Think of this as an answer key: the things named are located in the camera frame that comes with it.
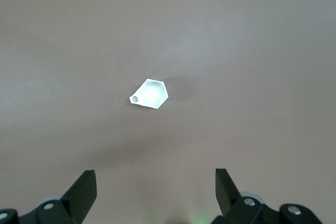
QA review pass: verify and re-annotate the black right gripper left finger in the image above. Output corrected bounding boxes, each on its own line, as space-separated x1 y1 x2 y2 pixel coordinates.
0 170 98 224

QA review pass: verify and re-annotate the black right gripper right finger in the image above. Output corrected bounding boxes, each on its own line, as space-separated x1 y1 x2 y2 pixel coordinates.
215 168 322 224

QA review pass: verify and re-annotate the white faceted cup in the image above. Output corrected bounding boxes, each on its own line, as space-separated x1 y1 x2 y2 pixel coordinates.
129 78 169 110

